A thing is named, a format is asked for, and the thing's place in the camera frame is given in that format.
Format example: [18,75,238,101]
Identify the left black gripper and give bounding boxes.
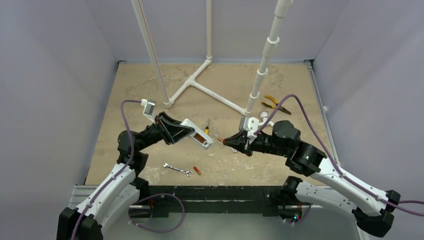
[136,112,194,153]

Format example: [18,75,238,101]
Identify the white remote control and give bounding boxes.
[180,118,214,150]

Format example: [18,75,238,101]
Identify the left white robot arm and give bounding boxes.
[56,112,206,240]

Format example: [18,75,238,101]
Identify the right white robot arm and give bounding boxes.
[222,118,401,238]

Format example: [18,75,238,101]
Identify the white plastic faucet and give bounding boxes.
[258,111,275,128]

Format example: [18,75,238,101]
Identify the silver open-end wrench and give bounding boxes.
[162,163,192,177]

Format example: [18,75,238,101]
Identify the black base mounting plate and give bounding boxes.
[128,185,310,219]

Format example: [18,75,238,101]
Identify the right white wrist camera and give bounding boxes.
[238,116,259,141]

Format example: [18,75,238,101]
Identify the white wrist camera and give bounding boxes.
[238,116,259,141]
[140,98,156,124]

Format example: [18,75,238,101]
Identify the yellow handled screwdriver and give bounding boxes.
[204,119,210,135]

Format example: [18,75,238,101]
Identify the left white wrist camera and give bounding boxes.
[140,98,156,124]

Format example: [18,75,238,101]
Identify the yellow handled pliers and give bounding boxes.
[260,94,292,115]

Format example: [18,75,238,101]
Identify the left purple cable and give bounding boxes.
[70,99,186,240]

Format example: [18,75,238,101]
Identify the aluminium rail frame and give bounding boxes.
[85,63,359,240]

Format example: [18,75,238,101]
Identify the white PVC pipe frame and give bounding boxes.
[131,0,294,116]

